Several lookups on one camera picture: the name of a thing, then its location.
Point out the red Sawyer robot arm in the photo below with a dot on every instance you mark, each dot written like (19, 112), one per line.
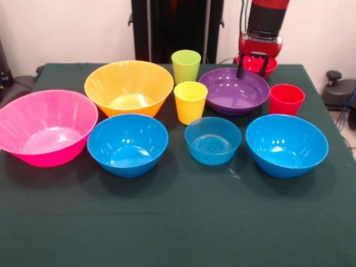
(265, 19)

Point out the dark green tablecloth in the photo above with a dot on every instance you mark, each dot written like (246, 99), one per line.
(178, 217)

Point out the small red plastic bowl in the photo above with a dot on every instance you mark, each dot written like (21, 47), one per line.
(253, 66)

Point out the blue plastic bowl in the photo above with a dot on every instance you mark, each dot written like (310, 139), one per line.
(286, 144)
(128, 144)

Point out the large orange plastic bowl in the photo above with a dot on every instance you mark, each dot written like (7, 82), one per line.
(128, 83)

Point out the purple plastic bowl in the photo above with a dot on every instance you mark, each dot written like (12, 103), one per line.
(236, 97)

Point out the yellow plastic cup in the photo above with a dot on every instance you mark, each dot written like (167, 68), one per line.
(190, 105)

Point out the black computer tower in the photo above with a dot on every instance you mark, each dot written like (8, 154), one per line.
(4, 69)

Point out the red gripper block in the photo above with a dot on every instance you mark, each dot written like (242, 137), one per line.
(260, 44)

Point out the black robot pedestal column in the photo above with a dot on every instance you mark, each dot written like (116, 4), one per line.
(178, 27)

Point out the red plastic cup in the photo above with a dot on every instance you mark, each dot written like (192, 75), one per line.
(286, 100)

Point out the large pink plastic bowl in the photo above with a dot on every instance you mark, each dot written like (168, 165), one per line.
(47, 133)

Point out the green plastic cup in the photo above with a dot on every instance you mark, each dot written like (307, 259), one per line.
(185, 66)

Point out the small teal blue bowl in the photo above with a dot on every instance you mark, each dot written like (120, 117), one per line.
(212, 144)

